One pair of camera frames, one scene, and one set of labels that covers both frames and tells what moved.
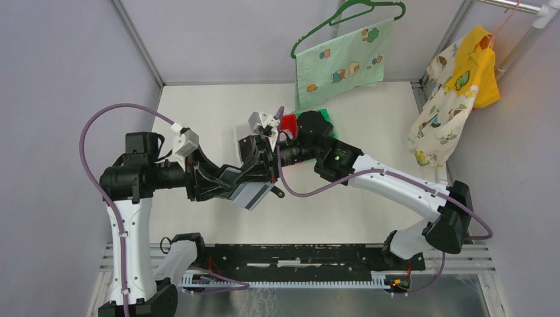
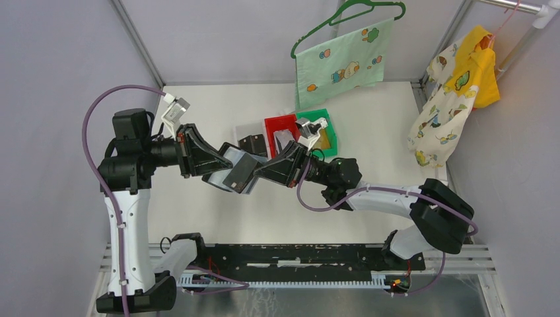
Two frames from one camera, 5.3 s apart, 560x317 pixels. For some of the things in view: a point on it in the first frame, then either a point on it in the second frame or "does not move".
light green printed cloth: [354, 61] does not move
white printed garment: [434, 133] does not move
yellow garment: [475, 65] does not move
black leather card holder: [228, 176] → [233, 154]
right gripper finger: [254, 159] → [290, 153]
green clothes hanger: [331, 20] does not move
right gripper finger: [257, 174] → [279, 172]
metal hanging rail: [543, 13] does not move
